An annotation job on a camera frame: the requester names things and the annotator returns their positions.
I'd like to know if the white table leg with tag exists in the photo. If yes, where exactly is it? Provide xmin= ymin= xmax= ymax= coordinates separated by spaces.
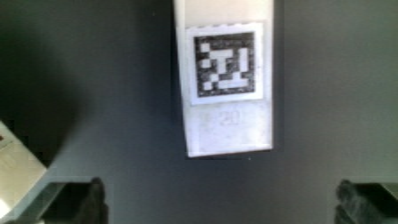
xmin=174 ymin=0 xmax=276 ymax=158

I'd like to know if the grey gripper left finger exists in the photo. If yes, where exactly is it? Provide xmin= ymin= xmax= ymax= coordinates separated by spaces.
xmin=0 ymin=178 xmax=109 ymax=224

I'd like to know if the white square table top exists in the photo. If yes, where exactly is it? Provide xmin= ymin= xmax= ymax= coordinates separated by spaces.
xmin=0 ymin=122 xmax=47 ymax=218

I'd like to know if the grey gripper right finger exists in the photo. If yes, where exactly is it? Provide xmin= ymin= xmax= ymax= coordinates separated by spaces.
xmin=334 ymin=180 xmax=398 ymax=224

